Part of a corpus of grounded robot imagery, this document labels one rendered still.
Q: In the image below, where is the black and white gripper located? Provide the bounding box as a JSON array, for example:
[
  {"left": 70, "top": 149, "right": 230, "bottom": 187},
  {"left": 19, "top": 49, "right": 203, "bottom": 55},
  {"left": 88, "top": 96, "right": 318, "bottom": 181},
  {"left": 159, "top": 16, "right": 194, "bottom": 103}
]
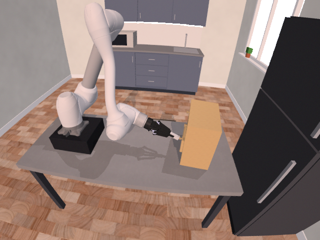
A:
[{"left": 144, "top": 117, "right": 180, "bottom": 140}]

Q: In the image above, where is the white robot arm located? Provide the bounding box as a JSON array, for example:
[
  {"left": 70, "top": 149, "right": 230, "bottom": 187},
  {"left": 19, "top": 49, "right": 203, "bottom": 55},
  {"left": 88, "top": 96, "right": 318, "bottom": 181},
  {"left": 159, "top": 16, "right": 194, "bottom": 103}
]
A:
[{"left": 56, "top": 2, "right": 148, "bottom": 141}]

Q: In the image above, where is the small wooden chest of drawers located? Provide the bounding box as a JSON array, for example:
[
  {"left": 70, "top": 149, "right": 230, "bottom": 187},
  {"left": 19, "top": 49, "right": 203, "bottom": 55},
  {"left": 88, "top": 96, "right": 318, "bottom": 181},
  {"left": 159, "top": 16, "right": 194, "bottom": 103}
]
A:
[{"left": 180, "top": 99, "right": 222, "bottom": 170}]

